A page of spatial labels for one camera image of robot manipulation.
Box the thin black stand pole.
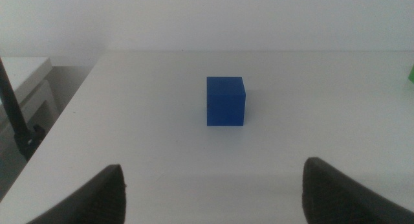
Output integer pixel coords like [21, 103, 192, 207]
[0, 57, 30, 139]

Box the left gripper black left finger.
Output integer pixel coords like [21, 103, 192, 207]
[27, 164, 127, 224]

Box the black pole clamp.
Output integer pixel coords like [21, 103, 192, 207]
[14, 124, 47, 162]

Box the white side cabinet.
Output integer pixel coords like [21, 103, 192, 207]
[0, 57, 60, 134]

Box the blue cube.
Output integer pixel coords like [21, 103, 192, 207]
[206, 76, 246, 127]

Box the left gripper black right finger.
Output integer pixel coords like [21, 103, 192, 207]
[301, 157, 414, 224]

